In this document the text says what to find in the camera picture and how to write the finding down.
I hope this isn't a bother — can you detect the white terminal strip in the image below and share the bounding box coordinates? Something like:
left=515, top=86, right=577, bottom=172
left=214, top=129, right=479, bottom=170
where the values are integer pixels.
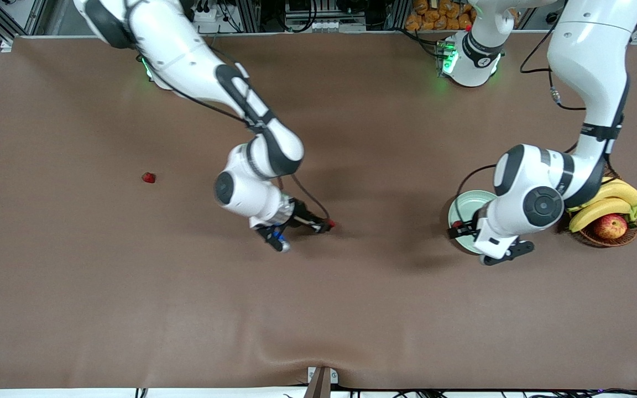
left=310, top=20, right=367, bottom=33

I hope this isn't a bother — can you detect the red apple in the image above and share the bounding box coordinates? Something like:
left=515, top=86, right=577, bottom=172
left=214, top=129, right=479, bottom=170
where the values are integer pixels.
left=593, top=214, right=628, bottom=240

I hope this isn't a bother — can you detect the brown wicker basket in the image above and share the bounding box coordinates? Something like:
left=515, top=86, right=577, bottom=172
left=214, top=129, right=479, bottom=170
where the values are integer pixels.
left=570, top=166, right=637, bottom=248

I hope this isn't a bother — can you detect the aluminium frame post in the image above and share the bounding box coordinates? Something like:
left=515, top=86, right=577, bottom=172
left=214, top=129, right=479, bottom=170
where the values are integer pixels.
left=388, top=0, right=411, bottom=31
left=238, top=0, right=262, bottom=33

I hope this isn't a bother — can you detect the metal table edge bracket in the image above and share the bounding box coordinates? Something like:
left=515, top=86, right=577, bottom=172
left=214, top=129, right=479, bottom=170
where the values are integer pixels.
left=307, top=366, right=339, bottom=398

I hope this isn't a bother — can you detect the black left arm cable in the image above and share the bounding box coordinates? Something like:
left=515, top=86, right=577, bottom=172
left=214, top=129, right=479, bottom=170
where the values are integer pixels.
left=456, top=25, right=587, bottom=222

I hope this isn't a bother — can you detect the white power strip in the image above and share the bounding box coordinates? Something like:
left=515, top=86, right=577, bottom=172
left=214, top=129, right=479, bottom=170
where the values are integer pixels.
left=192, top=4, right=220, bottom=23

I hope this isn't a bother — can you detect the orange bread rolls pile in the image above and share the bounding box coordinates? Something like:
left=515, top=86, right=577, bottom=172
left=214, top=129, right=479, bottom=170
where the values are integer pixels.
left=405, top=0, right=477, bottom=32

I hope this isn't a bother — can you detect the mint green round plate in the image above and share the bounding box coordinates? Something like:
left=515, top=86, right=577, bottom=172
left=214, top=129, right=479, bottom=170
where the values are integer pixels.
left=448, top=190, right=499, bottom=255

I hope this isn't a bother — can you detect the large yellow banana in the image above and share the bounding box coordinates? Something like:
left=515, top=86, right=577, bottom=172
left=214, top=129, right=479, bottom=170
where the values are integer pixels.
left=592, top=178, right=637, bottom=210
left=568, top=198, right=633, bottom=233

